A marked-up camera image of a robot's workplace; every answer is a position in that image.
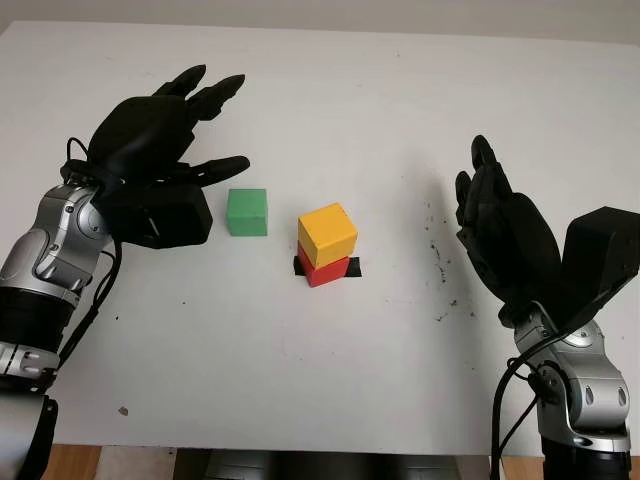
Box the green wooden cube block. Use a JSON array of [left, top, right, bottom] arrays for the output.
[[226, 188, 270, 237]]

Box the dark robot torso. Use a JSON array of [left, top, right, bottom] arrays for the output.
[[174, 447, 494, 480]]

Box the black tape strip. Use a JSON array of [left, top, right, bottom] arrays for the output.
[[292, 255, 362, 279]]

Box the red wooden cube block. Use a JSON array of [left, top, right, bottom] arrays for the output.
[[297, 242, 351, 289]]

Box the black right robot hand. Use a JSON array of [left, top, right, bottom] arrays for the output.
[[454, 134, 564, 329]]

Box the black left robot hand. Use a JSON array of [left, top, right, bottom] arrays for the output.
[[87, 63, 251, 201]]

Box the yellow wooden cube block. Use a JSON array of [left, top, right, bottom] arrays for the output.
[[297, 202, 360, 267]]

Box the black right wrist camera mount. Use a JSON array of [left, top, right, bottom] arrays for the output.
[[559, 205, 640, 337]]

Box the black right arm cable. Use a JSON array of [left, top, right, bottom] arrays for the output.
[[488, 334, 552, 480]]

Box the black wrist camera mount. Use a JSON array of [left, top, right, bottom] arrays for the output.
[[99, 182, 212, 250], [559, 205, 640, 337]]

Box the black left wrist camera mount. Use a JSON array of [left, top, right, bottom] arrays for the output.
[[99, 182, 212, 250]]

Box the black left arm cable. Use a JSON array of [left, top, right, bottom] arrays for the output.
[[54, 137, 124, 372]]

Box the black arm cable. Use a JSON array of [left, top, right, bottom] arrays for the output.
[[488, 334, 552, 480], [54, 137, 124, 372]]

